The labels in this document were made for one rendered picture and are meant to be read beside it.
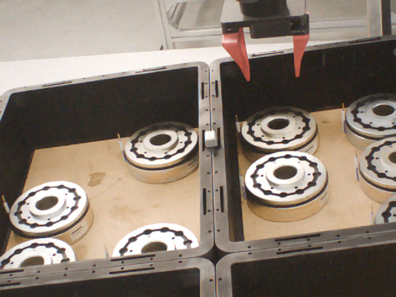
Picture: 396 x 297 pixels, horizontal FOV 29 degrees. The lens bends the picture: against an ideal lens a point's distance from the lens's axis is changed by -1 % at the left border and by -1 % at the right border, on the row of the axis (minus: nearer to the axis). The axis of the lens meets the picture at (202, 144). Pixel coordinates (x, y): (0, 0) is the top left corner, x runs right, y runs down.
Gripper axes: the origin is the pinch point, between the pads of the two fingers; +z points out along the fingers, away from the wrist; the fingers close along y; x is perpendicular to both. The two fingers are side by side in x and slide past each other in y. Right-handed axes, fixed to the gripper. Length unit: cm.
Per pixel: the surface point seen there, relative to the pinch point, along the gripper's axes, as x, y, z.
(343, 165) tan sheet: -5.5, 8.2, 11.8
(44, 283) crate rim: -35.2, -21.4, 1.3
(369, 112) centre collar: 0.9, 12.1, 8.2
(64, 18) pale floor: 231, -116, 95
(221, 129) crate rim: -10.1, -6.0, 1.6
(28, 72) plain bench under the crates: 51, -57, 25
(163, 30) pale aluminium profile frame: 177, -57, 80
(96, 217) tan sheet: -13.5, -23.4, 11.4
